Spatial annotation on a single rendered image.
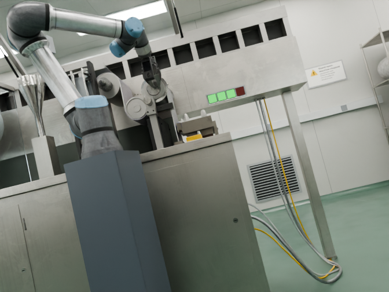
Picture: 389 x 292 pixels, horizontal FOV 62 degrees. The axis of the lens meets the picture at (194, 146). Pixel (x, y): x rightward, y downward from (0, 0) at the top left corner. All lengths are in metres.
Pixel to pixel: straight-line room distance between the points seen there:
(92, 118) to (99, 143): 0.09
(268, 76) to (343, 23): 3.01
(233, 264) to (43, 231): 0.87
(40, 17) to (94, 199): 0.67
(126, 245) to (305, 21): 4.24
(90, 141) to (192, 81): 1.07
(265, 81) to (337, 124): 2.65
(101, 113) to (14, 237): 0.79
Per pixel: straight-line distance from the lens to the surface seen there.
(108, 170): 1.10
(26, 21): 1.35
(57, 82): 1.37
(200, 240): 1.46
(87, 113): 1.20
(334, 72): 4.76
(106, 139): 1.17
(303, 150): 2.25
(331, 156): 4.59
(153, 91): 1.75
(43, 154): 2.01
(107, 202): 1.11
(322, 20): 4.96
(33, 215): 1.67
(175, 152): 1.41
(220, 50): 2.15
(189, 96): 2.07
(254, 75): 2.10
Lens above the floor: 0.77
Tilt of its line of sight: 4 degrees up
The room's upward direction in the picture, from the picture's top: 14 degrees counter-clockwise
